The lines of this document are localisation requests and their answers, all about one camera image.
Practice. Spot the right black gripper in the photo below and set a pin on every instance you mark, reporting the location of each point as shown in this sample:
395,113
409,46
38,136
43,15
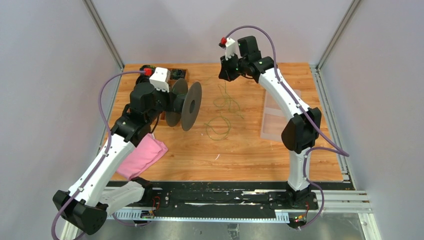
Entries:
225,73

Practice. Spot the slotted aluminium cable duct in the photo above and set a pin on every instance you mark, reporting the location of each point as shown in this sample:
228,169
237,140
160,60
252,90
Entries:
132,214

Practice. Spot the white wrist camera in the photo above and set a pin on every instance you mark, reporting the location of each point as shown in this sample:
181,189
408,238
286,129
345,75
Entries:
160,79
229,45

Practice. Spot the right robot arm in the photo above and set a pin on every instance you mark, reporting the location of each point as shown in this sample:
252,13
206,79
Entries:
242,57

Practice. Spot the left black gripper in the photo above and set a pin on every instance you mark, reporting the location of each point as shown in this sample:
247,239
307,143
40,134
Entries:
170,100

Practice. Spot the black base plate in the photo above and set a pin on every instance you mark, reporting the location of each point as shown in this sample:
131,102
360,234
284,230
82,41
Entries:
247,199

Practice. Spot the clear plastic box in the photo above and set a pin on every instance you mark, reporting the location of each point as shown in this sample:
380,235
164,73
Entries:
273,120

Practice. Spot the black cable spool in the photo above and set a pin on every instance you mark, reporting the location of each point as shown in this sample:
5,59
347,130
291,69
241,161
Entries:
186,104

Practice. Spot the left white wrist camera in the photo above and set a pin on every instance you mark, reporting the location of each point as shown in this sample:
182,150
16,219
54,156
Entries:
160,79

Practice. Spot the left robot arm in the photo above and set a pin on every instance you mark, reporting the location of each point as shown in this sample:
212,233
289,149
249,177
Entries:
84,204

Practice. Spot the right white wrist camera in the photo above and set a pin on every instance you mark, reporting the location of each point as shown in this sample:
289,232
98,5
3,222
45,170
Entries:
229,45

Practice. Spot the wooden compartment tray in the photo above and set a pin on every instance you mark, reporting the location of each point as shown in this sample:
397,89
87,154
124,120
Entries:
170,90

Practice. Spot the pink cloth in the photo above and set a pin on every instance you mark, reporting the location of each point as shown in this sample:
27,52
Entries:
147,153

